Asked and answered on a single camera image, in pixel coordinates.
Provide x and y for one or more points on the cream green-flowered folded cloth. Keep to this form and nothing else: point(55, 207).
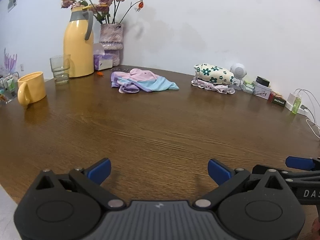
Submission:
point(215, 73)

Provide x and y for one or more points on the pink floral folded cloth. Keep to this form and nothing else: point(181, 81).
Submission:
point(212, 86)

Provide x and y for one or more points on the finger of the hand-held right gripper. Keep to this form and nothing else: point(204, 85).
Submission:
point(258, 168)
point(300, 162)

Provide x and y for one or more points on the clear plastic organizer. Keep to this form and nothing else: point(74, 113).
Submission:
point(8, 85)

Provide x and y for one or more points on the small black box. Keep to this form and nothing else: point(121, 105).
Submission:
point(262, 81)

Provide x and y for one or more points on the small boxes by wall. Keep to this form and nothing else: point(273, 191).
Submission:
point(247, 86)

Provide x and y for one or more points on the dark red box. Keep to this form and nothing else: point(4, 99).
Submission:
point(278, 100)

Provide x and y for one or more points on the clear drinking glass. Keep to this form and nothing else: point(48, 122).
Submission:
point(60, 70)

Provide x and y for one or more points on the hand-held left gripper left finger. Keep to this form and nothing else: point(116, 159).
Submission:
point(100, 170)

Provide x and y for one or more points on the pink and blue pastel garment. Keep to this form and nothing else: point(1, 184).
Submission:
point(142, 81)

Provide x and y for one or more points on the purple feathery decoration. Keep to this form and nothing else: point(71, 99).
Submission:
point(10, 61)

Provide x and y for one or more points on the small boxes cluster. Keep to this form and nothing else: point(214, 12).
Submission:
point(262, 92)

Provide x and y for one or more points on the purple tissue box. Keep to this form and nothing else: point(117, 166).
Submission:
point(102, 60)

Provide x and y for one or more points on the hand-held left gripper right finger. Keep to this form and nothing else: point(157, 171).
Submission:
point(218, 171)

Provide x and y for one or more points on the small white adapter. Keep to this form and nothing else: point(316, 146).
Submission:
point(236, 82)

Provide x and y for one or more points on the white charger block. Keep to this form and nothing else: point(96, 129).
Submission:
point(291, 100)

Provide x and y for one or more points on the yellow mug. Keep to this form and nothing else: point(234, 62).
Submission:
point(32, 87)

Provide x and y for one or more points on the flat black card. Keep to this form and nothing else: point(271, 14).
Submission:
point(119, 69)

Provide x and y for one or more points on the white astronaut speaker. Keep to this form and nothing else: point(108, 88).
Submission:
point(238, 71)

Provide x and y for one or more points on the purple knitted vase cover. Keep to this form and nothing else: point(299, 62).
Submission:
point(111, 37)

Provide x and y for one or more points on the small green bottle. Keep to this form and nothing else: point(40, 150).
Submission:
point(296, 106)

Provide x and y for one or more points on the yellow thermos jug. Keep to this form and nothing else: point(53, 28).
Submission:
point(77, 50)

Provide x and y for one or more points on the white wall socket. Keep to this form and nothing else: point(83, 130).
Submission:
point(22, 67)

